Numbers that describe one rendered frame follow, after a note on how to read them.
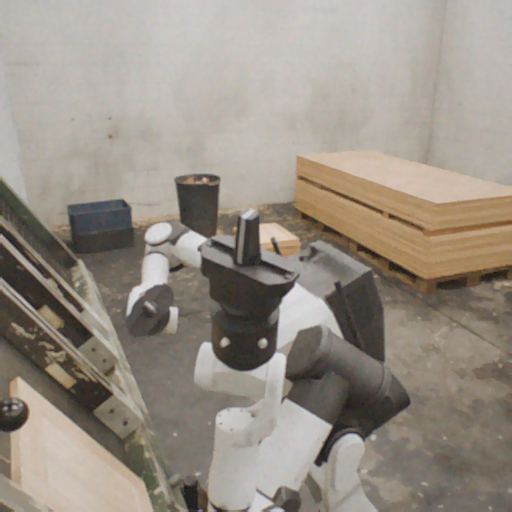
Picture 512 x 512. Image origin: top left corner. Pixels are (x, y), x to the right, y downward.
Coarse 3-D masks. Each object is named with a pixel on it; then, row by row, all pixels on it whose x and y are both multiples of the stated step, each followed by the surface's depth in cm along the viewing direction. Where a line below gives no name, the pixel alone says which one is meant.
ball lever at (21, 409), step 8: (8, 400) 56; (16, 400) 56; (0, 408) 55; (8, 408) 55; (16, 408) 56; (24, 408) 56; (0, 416) 55; (8, 416) 55; (16, 416) 55; (24, 416) 56; (0, 424) 55; (8, 424) 55; (16, 424) 55; (24, 424) 57; (8, 432) 56
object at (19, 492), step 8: (0, 480) 66; (8, 480) 67; (0, 488) 64; (8, 488) 66; (16, 488) 67; (0, 496) 63; (8, 496) 65; (16, 496) 66; (24, 496) 68; (32, 496) 69; (0, 504) 63; (8, 504) 63; (16, 504) 65; (24, 504) 66; (32, 504) 68; (40, 504) 70
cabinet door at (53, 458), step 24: (24, 384) 99; (48, 408) 101; (24, 432) 85; (48, 432) 94; (72, 432) 103; (24, 456) 80; (48, 456) 87; (72, 456) 96; (96, 456) 105; (24, 480) 75; (48, 480) 82; (72, 480) 89; (96, 480) 98; (120, 480) 108; (48, 504) 76; (72, 504) 82; (96, 504) 90; (120, 504) 99; (144, 504) 110
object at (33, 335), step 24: (0, 288) 109; (0, 312) 111; (24, 312) 113; (24, 336) 114; (48, 336) 117; (48, 360) 119; (72, 360) 121; (96, 384) 126; (96, 408) 128; (120, 408) 130; (120, 432) 133
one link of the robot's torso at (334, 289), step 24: (312, 264) 110; (336, 264) 107; (360, 264) 104; (312, 288) 103; (336, 288) 95; (360, 288) 102; (288, 312) 99; (312, 312) 97; (336, 312) 101; (360, 312) 104; (288, 336) 96; (360, 336) 106; (384, 336) 109; (384, 360) 111; (288, 384) 97
